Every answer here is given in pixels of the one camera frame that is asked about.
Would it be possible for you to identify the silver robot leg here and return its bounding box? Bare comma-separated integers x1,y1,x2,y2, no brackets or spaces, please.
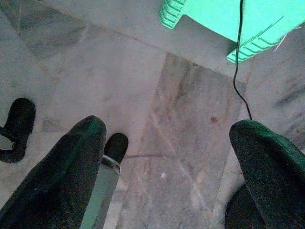
0,97,36,164
80,133,129,229

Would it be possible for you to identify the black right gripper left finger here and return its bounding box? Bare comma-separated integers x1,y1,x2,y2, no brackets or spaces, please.
0,115,107,229

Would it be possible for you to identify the thin black cable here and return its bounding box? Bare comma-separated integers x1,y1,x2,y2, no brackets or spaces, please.
233,0,253,121

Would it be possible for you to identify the white string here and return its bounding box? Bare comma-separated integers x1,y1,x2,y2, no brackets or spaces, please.
273,25,302,52

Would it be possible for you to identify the silver robot left leg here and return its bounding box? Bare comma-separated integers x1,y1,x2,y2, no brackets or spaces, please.
0,97,36,164

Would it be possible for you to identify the silver robot right leg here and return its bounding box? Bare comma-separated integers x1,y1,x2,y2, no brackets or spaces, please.
80,133,129,229

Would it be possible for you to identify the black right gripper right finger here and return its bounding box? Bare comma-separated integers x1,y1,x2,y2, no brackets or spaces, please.
229,120,305,229

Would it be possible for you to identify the green plastic stool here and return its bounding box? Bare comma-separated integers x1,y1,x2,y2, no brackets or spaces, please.
159,0,305,64

